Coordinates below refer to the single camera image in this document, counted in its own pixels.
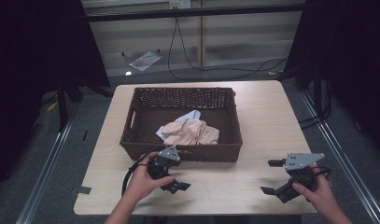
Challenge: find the black curtain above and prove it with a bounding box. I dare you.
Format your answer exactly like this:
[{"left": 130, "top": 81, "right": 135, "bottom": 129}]
[
  {"left": 0, "top": 0, "right": 111, "bottom": 195},
  {"left": 283, "top": 0, "right": 380, "bottom": 157}
]

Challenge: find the white wall socket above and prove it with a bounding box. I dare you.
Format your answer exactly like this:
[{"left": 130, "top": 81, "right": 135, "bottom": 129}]
[{"left": 168, "top": 0, "right": 192, "bottom": 10}]

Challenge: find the person's left hand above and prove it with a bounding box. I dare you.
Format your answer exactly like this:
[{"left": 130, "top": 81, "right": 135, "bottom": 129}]
[{"left": 124, "top": 151, "right": 176, "bottom": 203}]

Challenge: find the black horizontal bar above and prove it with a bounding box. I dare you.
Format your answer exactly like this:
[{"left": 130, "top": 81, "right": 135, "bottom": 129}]
[{"left": 84, "top": 3, "right": 306, "bottom": 23}]

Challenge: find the long black floor cable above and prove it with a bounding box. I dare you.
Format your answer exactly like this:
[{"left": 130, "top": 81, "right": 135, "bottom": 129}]
[{"left": 166, "top": 17, "right": 289, "bottom": 81}]

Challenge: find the grey tape piece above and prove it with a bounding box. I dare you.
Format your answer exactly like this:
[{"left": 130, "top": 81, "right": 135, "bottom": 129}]
[{"left": 75, "top": 185, "right": 92, "bottom": 196}]

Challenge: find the black metal stand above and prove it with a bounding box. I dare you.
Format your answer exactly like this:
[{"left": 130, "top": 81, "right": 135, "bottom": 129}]
[
  {"left": 312, "top": 63, "right": 325, "bottom": 119},
  {"left": 55, "top": 78, "right": 71, "bottom": 133}
]

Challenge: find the light blue cloth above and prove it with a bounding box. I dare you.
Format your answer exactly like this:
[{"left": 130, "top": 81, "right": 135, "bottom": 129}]
[{"left": 155, "top": 109, "right": 202, "bottom": 142}]

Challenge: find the clear plastic bag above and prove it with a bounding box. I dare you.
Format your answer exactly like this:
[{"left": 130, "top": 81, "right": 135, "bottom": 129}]
[{"left": 129, "top": 50, "right": 163, "bottom": 73}]

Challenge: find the bundle of black cables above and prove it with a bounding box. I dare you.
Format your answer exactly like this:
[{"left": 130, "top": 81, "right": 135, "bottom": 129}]
[{"left": 297, "top": 88, "right": 332, "bottom": 131}]

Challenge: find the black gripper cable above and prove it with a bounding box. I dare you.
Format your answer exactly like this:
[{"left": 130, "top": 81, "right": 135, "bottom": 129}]
[
  {"left": 120, "top": 147, "right": 162, "bottom": 197},
  {"left": 308, "top": 165, "right": 331, "bottom": 181}
]

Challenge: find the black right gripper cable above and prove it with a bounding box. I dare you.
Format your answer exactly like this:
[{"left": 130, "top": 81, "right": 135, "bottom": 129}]
[{"left": 308, "top": 165, "right": 331, "bottom": 181}]

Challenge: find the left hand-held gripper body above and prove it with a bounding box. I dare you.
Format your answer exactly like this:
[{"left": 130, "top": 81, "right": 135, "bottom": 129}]
[{"left": 147, "top": 145, "right": 182, "bottom": 195}]

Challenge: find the beige cloth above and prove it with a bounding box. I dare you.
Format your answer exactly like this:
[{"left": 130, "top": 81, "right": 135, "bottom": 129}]
[{"left": 162, "top": 119, "right": 220, "bottom": 147}]

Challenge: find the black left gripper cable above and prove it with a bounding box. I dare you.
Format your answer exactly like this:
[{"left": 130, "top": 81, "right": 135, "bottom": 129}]
[{"left": 120, "top": 147, "right": 162, "bottom": 197}]

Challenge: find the metal floor rail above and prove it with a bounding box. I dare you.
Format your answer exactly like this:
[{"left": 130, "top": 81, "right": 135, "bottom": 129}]
[
  {"left": 15, "top": 118, "right": 74, "bottom": 224},
  {"left": 299, "top": 90, "right": 380, "bottom": 224}
]

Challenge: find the person's right hand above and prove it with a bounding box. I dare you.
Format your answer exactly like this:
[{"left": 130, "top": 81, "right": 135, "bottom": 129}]
[{"left": 291, "top": 162, "right": 335, "bottom": 216}]

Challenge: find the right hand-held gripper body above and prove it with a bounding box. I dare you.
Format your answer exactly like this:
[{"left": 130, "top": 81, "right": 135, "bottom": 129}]
[{"left": 274, "top": 151, "right": 326, "bottom": 204}]

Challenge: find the brown wicker basket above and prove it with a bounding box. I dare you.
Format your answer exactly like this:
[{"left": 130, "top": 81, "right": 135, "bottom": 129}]
[{"left": 120, "top": 87, "right": 244, "bottom": 163}]

